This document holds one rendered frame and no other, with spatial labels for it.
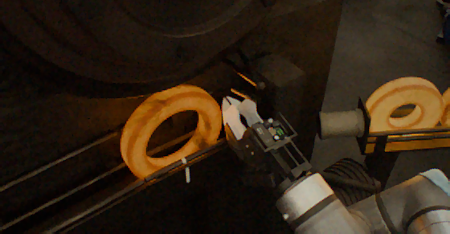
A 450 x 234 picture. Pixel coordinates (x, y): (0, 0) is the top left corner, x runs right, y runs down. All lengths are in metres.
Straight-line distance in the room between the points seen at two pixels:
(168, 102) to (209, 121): 0.11
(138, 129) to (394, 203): 0.44
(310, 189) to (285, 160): 0.06
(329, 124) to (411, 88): 0.17
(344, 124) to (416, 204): 0.23
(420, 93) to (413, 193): 0.22
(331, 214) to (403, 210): 0.14
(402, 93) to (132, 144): 0.52
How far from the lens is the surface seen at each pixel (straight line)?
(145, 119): 0.61
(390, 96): 0.81
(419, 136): 0.90
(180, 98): 0.62
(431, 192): 0.71
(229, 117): 0.71
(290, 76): 0.74
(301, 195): 0.62
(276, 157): 0.64
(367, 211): 0.73
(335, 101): 2.00
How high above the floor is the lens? 1.23
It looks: 41 degrees down
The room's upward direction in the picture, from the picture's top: straight up
